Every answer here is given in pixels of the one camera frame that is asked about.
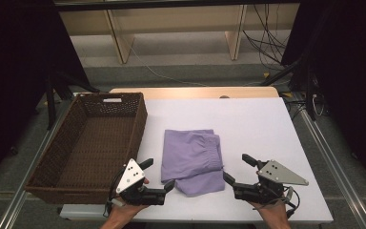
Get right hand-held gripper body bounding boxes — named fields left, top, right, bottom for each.
left=233, top=159, right=310, bottom=205

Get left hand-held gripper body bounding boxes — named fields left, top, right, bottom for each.
left=115, top=157, right=167, bottom=206

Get purple shorts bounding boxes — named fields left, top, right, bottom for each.
left=160, top=128, right=226, bottom=198

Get brown woven basket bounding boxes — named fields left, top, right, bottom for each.
left=24, top=92, right=149, bottom=205

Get person's left hand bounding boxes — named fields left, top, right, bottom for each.
left=106, top=177, right=151, bottom=224

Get person's right hand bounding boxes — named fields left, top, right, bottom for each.
left=252, top=200, right=290, bottom=224

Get white table mat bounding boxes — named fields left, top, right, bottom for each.
left=59, top=96, right=334, bottom=224

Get black metal stand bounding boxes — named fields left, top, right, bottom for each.
left=259, top=56, right=319, bottom=122
left=43, top=70, right=101, bottom=131

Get black curtain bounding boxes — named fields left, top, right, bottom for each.
left=0, top=0, right=92, bottom=190
left=280, top=0, right=366, bottom=196

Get light wooden shelf unit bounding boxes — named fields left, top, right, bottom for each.
left=58, top=4, right=300, bottom=65

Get left hand-held gripper cable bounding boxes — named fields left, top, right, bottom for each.
left=102, top=170, right=126, bottom=219

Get hand-held gripper cable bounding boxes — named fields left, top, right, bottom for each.
left=281, top=186, right=301, bottom=219
left=102, top=170, right=126, bottom=219

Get right hand-held gripper cable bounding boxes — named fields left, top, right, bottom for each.
left=281, top=186, right=301, bottom=219

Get aluminium rail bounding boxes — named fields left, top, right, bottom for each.
left=298, top=107, right=366, bottom=229
left=0, top=92, right=79, bottom=229

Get looped white cable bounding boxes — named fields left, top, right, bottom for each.
left=310, top=93, right=326, bottom=118

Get thin white floor cable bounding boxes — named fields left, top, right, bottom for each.
left=127, top=40, right=208, bottom=88

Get bundle of black cables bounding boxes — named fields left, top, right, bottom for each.
left=242, top=4, right=293, bottom=71

